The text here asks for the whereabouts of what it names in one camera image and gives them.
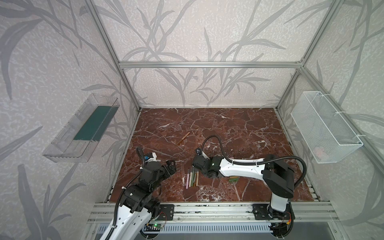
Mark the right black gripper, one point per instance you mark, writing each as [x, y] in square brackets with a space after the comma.
[199, 163]

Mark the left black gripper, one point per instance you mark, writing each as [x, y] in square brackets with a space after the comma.
[167, 167]

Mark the pink pen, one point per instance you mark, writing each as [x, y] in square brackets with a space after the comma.
[188, 179]

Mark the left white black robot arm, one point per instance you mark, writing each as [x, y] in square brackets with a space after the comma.
[136, 205]

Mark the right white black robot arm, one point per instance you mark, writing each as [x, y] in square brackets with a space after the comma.
[274, 172]

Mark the tan pen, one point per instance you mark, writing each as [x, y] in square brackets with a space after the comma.
[197, 180]

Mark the dark green pen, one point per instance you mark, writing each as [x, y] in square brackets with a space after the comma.
[193, 174]

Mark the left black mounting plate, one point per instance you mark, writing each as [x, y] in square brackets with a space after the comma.
[163, 212]

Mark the black mounting plate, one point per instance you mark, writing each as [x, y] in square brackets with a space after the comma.
[163, 212]
[265, 212]

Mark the green circuit board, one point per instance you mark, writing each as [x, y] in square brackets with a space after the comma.
[155, 227]

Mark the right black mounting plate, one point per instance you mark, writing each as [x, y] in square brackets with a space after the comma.
[265, 212]

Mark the pink item in basket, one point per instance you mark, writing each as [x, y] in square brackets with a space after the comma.
[320, 153]

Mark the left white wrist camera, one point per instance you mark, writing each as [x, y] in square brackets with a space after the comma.
[150, 157]

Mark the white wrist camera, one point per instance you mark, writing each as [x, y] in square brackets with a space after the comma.
[150, 157]
[199, 152]

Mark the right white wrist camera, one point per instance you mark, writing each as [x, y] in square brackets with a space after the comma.
[199, 152]

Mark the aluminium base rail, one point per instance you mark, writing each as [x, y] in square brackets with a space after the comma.
[230, 212]

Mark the clear plastic wall tray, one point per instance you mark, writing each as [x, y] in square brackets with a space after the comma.
[80, 137]

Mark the white wire mesh basket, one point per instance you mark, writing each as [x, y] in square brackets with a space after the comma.
[321, 125]

